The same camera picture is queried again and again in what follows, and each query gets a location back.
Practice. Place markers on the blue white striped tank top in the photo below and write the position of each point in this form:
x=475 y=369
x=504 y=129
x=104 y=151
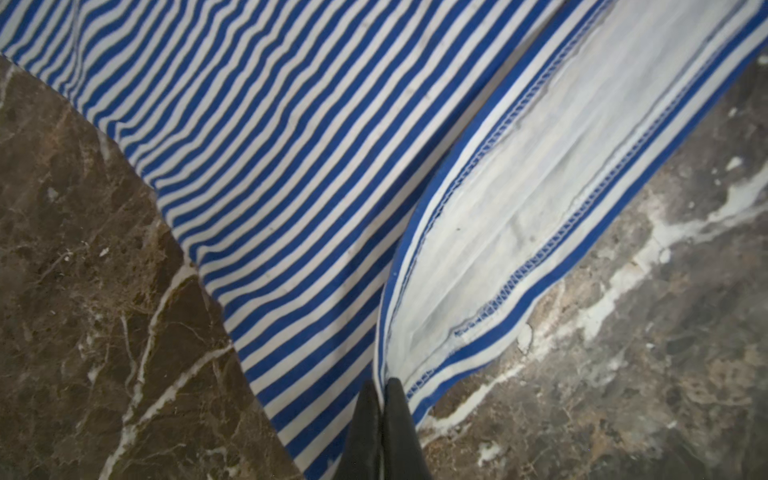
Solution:
x=383 y=189

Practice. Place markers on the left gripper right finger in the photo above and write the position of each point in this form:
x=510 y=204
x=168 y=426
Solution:
x=403 y=456

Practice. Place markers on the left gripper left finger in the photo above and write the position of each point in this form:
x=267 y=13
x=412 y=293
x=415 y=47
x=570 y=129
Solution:
x=360 y=459

